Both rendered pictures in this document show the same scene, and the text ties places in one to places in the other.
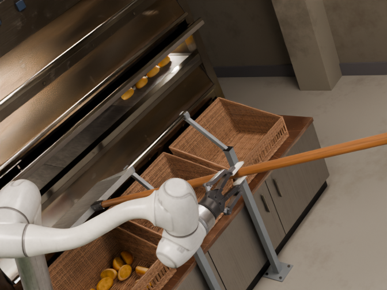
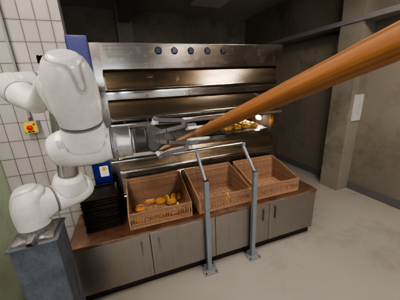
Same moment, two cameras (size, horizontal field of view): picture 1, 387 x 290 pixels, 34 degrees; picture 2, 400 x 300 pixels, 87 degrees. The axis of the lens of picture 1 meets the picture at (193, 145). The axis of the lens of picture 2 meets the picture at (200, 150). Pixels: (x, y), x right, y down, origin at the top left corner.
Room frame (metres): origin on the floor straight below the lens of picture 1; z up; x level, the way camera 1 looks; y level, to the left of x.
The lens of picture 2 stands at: (1.13, -0.35, 1.72)
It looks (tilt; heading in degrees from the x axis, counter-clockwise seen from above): 17 degrees down; 21
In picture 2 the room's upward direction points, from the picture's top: 3 degrees counter-clockwise
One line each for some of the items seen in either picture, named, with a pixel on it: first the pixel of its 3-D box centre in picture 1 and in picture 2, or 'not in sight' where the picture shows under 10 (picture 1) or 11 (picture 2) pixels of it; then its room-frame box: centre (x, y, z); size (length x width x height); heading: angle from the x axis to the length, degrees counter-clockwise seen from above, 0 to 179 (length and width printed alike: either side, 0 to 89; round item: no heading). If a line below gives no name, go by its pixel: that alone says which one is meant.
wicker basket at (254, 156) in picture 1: (229, 141); (263, 175); (3.41, -0.21, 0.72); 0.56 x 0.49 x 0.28; 129
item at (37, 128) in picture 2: not in sight; (31, 127); (2.23, 1.55, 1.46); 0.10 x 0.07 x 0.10; 130
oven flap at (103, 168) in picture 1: (117, 159); (203, 150); (3.22, 0.43, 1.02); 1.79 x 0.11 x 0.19; 130
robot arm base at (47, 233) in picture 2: not in sight; (36, 230); (1.69, 0.83, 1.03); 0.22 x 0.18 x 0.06; 43
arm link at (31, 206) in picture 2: not in sight; (31, 205); (1.71, 0.84, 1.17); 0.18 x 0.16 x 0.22; 164
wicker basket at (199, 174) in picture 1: (173, 202); (216, 184); (3.03, 0.24, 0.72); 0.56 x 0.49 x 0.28; 131
